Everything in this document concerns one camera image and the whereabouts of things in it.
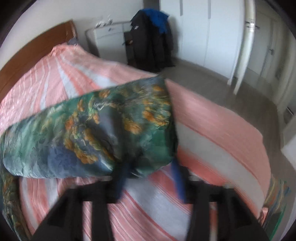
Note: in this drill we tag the green patterned silk jacket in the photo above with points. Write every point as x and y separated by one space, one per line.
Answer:
88 136

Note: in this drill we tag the grey pillow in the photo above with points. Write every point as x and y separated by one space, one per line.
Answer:
73 41

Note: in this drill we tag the white door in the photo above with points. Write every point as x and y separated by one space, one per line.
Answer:
246 45

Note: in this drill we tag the white bedside cabinet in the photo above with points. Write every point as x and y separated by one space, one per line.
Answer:
108 41

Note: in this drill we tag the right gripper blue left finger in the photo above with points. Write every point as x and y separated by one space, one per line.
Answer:
65 220

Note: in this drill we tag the white wardrobe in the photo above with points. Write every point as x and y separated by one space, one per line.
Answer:
207 33

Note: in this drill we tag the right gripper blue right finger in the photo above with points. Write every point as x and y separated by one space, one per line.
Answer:
235 221

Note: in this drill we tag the black coat on chair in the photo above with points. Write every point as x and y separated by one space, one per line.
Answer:
152 50

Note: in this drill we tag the blue garment on chair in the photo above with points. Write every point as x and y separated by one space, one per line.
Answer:
158 19

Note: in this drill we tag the brown wooden headboard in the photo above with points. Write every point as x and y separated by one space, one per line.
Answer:
34 51

